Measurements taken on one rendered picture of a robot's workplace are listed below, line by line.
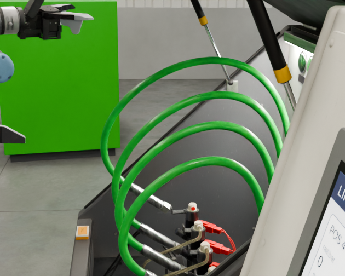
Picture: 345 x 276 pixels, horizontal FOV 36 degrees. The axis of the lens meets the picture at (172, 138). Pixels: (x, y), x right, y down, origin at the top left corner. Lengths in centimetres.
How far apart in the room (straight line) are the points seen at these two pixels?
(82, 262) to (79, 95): 322
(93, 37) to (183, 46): 341
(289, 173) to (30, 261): 259
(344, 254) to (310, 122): 18
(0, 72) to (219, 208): 67
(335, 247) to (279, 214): 15
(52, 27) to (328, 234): 119
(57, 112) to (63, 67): 37
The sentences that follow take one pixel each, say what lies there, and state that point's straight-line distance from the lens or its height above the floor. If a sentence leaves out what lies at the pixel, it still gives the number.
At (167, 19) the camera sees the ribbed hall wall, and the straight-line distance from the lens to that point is 751.
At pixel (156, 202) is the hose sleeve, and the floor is 114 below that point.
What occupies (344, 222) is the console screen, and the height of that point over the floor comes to 138.
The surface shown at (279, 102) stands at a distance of 104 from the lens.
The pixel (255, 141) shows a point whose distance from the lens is 88.
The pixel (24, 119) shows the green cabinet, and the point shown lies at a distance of 443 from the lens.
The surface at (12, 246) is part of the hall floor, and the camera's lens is 330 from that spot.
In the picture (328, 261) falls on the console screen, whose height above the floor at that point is 134.
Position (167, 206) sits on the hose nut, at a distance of 107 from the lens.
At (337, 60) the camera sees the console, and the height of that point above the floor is 150.
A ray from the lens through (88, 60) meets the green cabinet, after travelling 433.
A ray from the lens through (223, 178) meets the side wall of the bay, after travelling 142.
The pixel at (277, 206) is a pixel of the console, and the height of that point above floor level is 132.
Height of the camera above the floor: 160
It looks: 18 degrees down
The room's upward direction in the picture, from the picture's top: 1 degrees clockwise
